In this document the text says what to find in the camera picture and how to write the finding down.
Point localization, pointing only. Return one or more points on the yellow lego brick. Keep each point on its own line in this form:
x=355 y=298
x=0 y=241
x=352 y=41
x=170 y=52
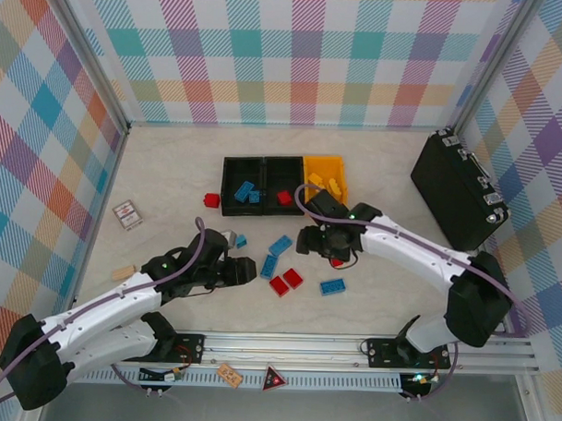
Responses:
x=336 y=187
x=315 y=179

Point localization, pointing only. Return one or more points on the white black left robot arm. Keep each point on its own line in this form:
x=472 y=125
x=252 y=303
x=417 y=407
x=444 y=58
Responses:
x=97 y=308

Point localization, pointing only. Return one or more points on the red triangle sticker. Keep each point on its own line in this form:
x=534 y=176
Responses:
x=273 y=381

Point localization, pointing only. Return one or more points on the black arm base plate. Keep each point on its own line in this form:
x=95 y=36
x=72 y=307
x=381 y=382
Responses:
x=380 y=352
x=188 y=346

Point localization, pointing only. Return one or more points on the aluminium frame post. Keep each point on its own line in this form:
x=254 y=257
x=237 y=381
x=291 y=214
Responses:
x=495 y=65
x=92 y=56

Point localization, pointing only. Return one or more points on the black hard case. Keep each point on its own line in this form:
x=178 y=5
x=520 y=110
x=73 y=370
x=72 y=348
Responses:
x=452 y=193

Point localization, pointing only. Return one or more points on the red lego brick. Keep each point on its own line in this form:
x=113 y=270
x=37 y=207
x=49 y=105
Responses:
x=211 y=200
x=284 y=198
x=337 y=263
x=278 y=285
x=293 y=279

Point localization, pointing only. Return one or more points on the grey metal panel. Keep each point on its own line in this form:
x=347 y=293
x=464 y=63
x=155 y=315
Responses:
x=301 y=414

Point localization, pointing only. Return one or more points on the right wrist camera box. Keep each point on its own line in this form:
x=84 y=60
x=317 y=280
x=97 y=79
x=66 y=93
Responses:
x=327 y=205

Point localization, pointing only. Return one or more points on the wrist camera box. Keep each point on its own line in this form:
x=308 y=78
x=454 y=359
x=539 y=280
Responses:
x=327 y=205
x=213 y=245

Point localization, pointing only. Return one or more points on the yellow plastic bin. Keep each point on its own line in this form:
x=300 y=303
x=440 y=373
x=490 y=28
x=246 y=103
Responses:
x=324 y=163

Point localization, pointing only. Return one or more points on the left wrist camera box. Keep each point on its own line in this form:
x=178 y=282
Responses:
x=213 y=245

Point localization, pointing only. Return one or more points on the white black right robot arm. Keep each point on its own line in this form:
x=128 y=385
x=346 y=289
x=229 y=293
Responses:
x=409 y=247

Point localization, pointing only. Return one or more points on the orange paper tag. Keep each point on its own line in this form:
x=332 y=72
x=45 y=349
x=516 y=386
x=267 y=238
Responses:
x=229 y=374

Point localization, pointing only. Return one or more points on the small wooden block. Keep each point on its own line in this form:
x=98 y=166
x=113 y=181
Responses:
x=123 y=273

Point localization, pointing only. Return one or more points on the playing card box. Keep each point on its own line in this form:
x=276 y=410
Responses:
x=128 y=215

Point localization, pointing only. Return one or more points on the aluminium mounting rail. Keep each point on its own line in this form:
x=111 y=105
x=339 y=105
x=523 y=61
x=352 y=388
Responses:
x=281 y=349

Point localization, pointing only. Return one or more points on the small blue lego brick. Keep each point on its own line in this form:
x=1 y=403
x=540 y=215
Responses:
x=241 y=240
x=254 y=197

